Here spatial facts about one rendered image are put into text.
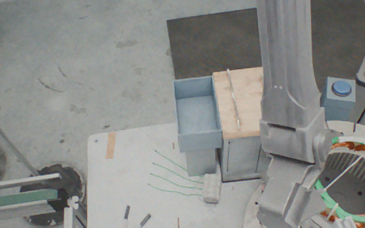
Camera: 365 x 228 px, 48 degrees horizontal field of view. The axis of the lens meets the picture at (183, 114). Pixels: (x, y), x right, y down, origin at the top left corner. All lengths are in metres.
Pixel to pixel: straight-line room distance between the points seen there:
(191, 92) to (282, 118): 0.61
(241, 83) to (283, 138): 0.52
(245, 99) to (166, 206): 0.40
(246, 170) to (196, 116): 0.22
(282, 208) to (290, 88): 0.16
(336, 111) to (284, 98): 0.64
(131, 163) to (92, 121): 1.10
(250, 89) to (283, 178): 0.50
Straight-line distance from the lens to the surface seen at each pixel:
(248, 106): 1.01
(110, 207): 1.23
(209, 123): 1.07
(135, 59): 2.57
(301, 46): 0.49
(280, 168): 0.58
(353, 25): 2.82
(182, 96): 1.12
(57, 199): 1.31
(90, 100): 2.44
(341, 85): 1.12
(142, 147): 1.29
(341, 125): 0.98
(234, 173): 1.19
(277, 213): 0.56
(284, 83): 0.50
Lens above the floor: 1.89
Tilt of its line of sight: 56 degrees down
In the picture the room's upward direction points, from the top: 7 degrees counter-clockwise
